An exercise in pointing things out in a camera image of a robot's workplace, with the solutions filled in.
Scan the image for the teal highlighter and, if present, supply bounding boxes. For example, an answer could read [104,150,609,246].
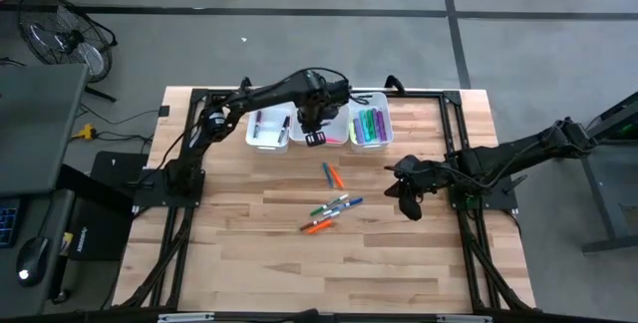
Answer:
[358,109,371,143]

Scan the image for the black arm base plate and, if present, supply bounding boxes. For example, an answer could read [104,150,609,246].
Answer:
[445,170,519,213]
[89,151,206,209]

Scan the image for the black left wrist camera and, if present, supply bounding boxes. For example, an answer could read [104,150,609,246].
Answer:
[326,79,352,112]

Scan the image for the black thin marker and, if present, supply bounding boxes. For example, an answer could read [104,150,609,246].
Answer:
[276,115,292,145]

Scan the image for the keyboard with blue keys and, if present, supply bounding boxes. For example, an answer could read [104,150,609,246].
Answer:
[0,196,22,249]

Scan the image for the green thin marker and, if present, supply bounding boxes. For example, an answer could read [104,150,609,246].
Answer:
[309,192,350,217]

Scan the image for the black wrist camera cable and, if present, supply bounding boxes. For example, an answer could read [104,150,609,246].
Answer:
[298,67,374,108]

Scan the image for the orange thin marker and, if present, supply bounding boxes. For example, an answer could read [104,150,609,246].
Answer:
[328,163,346,190]

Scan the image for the orange highlighter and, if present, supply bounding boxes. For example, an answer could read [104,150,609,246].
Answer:
[306,219,335,235]

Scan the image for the black box white print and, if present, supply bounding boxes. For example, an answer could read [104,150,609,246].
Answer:
[67,197,133,263]

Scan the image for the black floor cable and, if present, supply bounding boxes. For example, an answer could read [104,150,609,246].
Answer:
[79,103,163,146]

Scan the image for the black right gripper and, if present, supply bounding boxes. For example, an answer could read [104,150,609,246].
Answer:
[383,165,453,223]

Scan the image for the white metal bracket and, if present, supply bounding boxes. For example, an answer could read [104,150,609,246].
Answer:
[157,312,216,323]
[436,314,493,323]

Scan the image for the black computer mouse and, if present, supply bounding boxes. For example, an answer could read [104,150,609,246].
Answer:
[14,235,52,288]

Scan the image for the yellow power plug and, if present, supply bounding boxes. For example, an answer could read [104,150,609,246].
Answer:
[71,123,100,142]

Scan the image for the yellow paper tag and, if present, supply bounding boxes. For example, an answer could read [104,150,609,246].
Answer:
[58,231,75,258]

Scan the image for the blue thin marker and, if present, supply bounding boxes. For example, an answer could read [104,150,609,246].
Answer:
[321,196,365,217]

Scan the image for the dark metal cart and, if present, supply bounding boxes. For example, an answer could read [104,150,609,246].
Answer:
[549,91,638,255]

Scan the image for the grey flat panel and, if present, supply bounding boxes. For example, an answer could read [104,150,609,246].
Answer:
[0,63,90,198]

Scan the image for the wide white plastic bin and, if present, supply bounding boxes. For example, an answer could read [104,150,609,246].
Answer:
[287,106,351,159]

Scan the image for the brown thin marker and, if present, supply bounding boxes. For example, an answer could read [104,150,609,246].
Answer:
[299,210,342,232]

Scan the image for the black floor fan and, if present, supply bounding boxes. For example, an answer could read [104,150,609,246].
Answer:
[17,0,120,104]

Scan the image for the dark grey desk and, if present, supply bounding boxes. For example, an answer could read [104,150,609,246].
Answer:
[0,187,81,317]

